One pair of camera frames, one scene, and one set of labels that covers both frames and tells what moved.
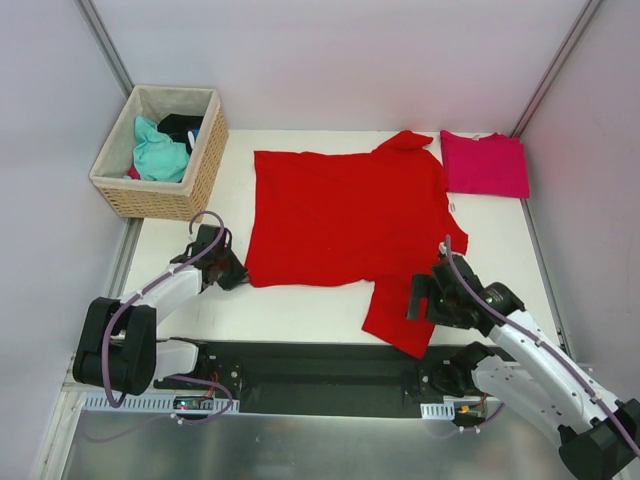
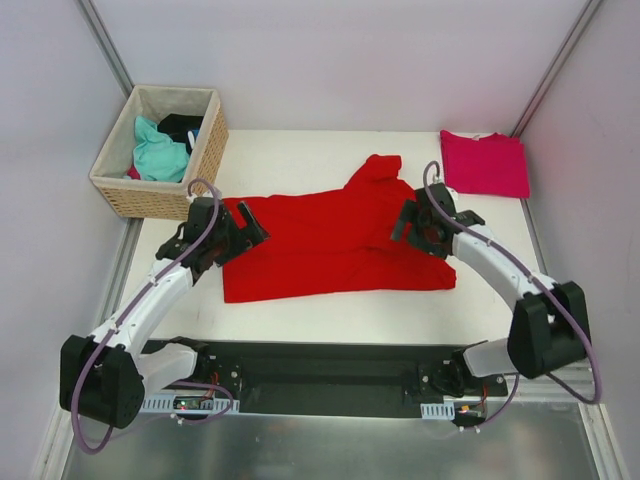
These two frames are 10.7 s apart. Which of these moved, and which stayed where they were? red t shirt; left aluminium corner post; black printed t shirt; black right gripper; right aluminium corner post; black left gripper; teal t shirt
Moved: black left gripper; red t shirt; black right gripper
Stayed: teal t shirt; right aluminium corner post; left aluminium corner post; black printed t shirt
